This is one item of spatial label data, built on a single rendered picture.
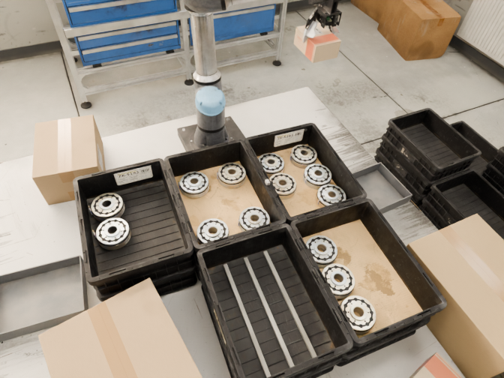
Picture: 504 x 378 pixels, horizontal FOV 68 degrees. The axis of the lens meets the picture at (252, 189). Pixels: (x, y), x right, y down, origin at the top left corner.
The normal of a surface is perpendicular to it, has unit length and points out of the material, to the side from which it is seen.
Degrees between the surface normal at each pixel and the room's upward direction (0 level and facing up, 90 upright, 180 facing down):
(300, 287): 0
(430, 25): 88
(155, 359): 0
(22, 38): 90
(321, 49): 90
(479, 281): 0
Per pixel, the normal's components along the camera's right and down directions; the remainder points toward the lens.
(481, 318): 0.06, -0.64
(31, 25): 0.43, 0.71
